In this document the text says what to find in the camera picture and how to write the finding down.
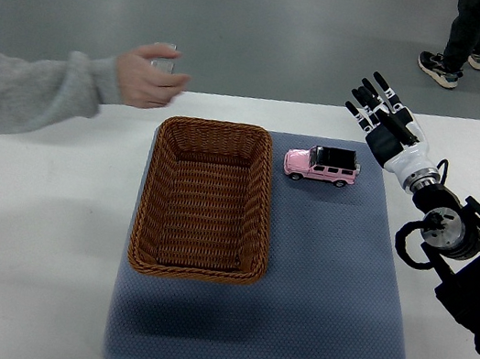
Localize person's bare hand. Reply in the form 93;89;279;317
115;43;191;109

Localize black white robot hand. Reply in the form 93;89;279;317
345;71;442;194

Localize small silver device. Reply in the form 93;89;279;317
150;57;175;74

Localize grey sweater forearm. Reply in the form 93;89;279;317
0;51;122;135

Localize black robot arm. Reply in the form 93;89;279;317
394;159;480;354

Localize pink toy car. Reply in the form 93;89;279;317
282;146;361;188

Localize brown wicker basket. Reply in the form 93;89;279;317
126;116;273;285

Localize black left sneaker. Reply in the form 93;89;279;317
418;51;463;90

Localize grey right sneaker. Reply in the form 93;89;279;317
467;52;480;71

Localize standing person's legs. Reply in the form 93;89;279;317
443;0;480;71

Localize blue grey cushion mat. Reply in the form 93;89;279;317
104;132;406;359

